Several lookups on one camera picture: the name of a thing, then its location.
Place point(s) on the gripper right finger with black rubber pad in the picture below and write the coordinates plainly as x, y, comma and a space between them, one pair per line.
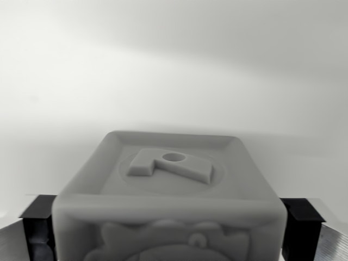
307, 231

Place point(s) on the gripper left finger with black rubber pad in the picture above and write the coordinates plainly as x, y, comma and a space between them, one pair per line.
32, 233

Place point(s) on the grey embossed cube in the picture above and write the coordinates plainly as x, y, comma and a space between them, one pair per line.
171, 198

